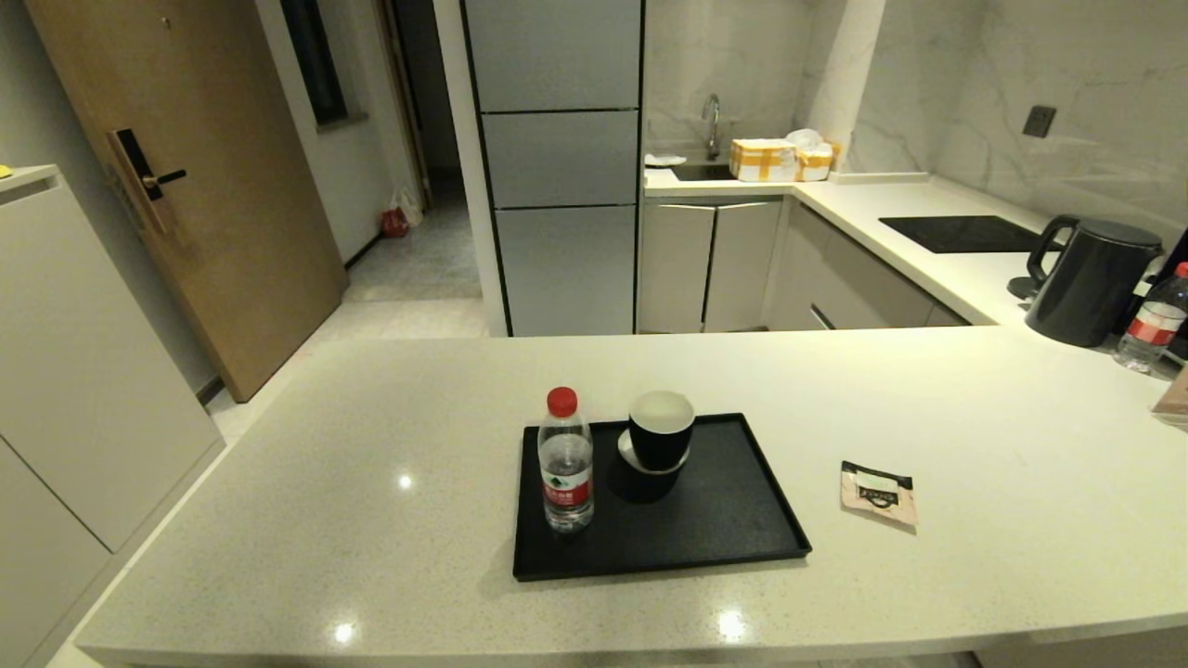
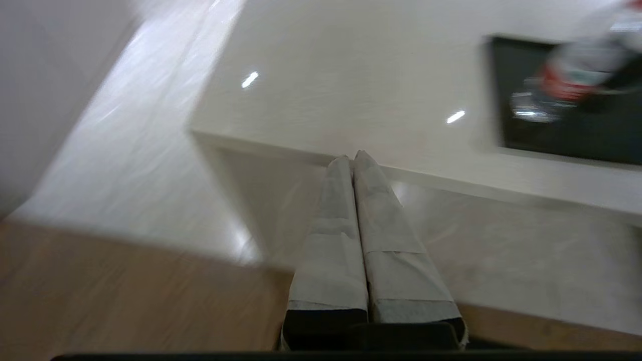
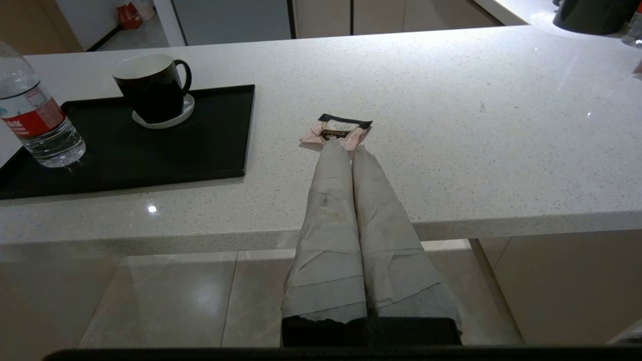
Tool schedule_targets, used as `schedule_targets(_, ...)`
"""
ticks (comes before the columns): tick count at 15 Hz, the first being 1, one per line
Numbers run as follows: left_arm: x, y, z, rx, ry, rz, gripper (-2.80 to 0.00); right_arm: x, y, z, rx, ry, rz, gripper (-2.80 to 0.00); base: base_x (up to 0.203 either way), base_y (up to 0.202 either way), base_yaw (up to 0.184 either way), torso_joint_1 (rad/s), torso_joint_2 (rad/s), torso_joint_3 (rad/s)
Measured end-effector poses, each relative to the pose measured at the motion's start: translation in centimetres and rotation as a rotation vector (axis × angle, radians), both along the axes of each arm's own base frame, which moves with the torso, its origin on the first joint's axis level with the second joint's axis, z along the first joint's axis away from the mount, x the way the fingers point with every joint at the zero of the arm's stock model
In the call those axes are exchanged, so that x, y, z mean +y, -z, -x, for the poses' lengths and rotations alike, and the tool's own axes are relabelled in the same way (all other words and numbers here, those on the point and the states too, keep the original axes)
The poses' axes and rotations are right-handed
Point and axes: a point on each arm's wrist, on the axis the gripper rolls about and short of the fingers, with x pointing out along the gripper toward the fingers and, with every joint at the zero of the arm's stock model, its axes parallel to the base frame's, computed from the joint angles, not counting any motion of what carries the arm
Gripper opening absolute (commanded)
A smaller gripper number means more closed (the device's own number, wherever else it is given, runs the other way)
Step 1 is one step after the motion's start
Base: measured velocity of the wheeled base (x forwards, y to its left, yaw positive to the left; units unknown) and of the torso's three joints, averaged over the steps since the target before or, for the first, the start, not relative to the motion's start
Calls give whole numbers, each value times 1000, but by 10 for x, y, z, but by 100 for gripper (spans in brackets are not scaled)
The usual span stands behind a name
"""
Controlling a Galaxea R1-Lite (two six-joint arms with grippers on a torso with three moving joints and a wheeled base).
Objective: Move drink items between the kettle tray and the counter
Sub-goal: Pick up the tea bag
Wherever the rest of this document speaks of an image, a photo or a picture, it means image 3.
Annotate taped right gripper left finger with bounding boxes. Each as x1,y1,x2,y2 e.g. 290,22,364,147
282,138,369,346

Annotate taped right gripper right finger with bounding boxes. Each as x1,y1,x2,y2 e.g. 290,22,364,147
351,145,462,346

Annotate pink black tea sachet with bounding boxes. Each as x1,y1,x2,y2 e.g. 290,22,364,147
300,113,373,151

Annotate clear water bottle red label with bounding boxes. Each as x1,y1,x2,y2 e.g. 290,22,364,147
0,40,86,168
622,5,642,48

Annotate black electric kettle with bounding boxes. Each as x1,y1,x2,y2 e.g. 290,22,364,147
553,0,640,36

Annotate white round coaster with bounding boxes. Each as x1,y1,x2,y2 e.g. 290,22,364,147
132,94,195,130

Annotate black rectangular serving tray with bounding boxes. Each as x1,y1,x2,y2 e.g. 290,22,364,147
0,84,256,200

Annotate beige base cabinet door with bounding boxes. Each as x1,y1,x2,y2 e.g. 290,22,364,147
353,0,408,35
293,0,352,39

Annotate black mug white inside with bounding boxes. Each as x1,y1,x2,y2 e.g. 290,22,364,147
111,54,193,124

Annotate beige drawer cabinet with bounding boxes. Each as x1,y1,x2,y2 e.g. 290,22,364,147
404,0,502,31

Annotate white plastic bag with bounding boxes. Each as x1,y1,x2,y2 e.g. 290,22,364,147
131,0,156,21

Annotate red bag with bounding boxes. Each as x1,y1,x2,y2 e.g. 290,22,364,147
117,3,143,31

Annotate wooden entrance door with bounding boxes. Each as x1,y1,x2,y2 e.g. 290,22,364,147
0,0,84,55

